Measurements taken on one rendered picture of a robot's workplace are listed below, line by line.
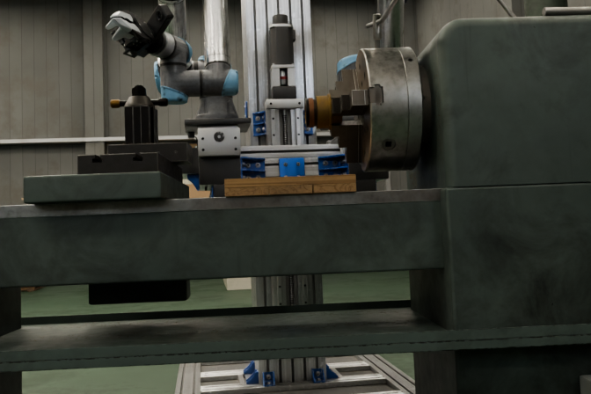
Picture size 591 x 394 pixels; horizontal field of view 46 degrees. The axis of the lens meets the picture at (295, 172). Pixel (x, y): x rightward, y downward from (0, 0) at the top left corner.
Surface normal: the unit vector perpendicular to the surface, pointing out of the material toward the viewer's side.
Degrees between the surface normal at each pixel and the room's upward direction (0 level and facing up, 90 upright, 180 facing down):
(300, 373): 90
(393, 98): 88
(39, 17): 90
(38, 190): 90
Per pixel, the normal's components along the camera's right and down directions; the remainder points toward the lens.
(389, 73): 0.01, -0.48
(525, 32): 0.04, -0.08
